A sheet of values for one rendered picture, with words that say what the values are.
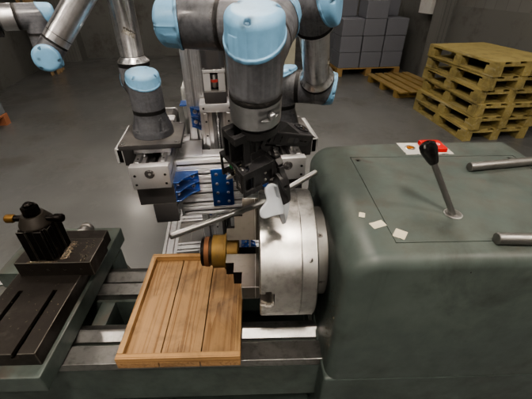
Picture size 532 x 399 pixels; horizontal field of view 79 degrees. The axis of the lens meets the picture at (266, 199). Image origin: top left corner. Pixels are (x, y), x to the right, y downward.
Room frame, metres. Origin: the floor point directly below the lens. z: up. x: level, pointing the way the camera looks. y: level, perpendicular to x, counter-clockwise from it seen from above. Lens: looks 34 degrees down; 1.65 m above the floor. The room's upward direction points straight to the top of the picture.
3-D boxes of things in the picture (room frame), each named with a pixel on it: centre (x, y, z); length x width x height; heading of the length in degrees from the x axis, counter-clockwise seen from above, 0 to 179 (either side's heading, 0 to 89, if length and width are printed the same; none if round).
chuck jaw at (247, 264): (0.52, 0.04, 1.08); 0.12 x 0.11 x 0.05; 2
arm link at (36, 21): (1.18, 0.73, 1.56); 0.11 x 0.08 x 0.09; 119
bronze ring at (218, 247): (0.61, 0.12, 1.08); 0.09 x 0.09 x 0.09; 2
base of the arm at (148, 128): (1.19, 0.44, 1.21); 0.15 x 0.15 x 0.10
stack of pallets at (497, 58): (4.37, -2.79, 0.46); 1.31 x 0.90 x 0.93; 8
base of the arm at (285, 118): (1.25, -0.06, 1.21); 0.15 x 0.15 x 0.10
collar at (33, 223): (0.68, 0.61, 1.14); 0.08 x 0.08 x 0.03
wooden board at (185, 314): (0.61, 0.22, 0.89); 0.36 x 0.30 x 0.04; 2
